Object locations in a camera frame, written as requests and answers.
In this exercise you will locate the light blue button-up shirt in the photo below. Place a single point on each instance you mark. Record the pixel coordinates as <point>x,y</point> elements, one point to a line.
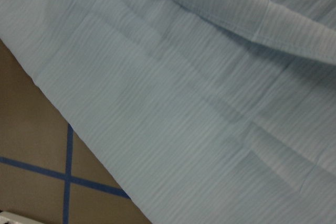
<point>204,111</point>

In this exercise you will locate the white camera mast with base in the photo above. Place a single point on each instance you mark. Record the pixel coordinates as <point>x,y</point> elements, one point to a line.
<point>10,218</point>

